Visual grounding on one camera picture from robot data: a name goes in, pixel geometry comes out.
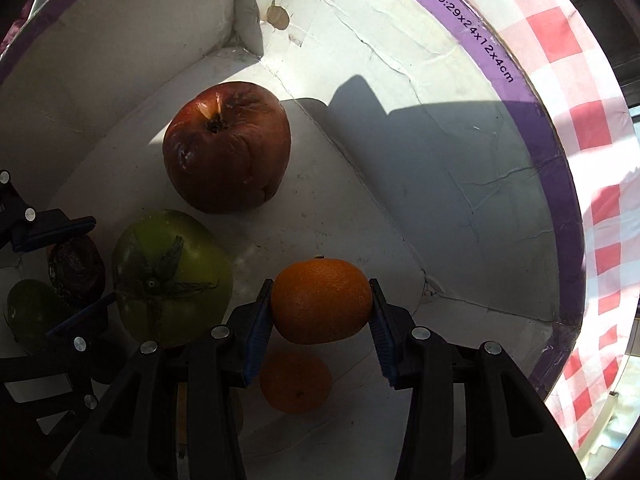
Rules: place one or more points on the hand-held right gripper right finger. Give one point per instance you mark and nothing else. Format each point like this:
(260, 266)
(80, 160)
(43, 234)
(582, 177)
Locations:
(382, 332)

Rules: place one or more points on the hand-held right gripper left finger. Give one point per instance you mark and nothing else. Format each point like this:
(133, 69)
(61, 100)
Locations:
(257, 332)

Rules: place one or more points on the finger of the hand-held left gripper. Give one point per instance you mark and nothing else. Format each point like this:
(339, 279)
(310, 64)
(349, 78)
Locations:
(55, 230)
(80, 319)

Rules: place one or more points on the small dark dried fruit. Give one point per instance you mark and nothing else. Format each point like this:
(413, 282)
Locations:
(75, 270)

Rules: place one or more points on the orange mandarin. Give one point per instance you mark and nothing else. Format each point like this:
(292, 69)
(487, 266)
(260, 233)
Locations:
(295, 385)
(320, 300)

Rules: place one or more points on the purple cardboard box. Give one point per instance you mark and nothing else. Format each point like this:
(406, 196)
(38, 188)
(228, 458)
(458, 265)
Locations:
(400, 160)

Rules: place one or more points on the wrinkled red apple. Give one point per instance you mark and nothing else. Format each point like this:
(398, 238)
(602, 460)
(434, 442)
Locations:
(225, 150)

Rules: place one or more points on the small green fruit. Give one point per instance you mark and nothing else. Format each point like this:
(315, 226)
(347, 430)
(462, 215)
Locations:
(27, 310)

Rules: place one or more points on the green tomato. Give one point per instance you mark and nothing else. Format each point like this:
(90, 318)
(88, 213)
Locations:
(170, 280)

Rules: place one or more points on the red white checkered tablecloth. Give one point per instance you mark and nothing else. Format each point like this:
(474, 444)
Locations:
(575, 110)

